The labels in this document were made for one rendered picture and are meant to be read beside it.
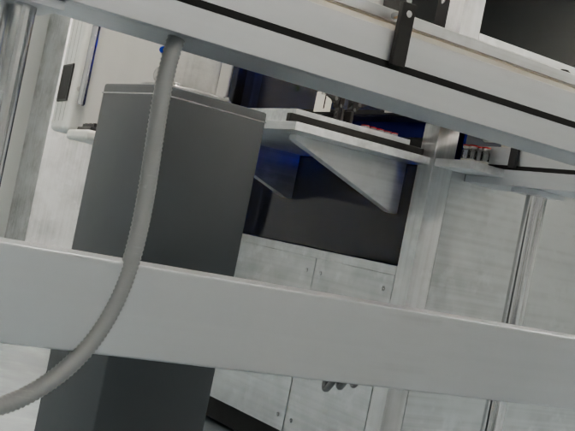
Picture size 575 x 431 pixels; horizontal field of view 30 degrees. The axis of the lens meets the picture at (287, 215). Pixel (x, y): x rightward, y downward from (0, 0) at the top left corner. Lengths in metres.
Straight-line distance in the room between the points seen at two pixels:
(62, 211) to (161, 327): 6.25
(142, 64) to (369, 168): 0.98
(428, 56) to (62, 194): 6.17
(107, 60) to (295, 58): 1.92
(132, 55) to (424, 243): 1.18
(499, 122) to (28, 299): 0.76
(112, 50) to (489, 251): 1.30
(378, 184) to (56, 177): 5.10
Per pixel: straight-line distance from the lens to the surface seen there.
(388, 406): 2.67
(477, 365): 1.72
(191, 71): 2.18
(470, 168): 2.55
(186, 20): 1.36
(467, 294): 2.76
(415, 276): 2.65
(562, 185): 2.48
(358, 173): 2.64
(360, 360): 1.57
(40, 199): 7.57
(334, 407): 2.82
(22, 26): 1.32
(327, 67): 1.47
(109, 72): 3.32
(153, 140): 1.36
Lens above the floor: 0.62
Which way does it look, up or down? 1 degrees up
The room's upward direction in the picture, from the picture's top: 11 degrees clockwise
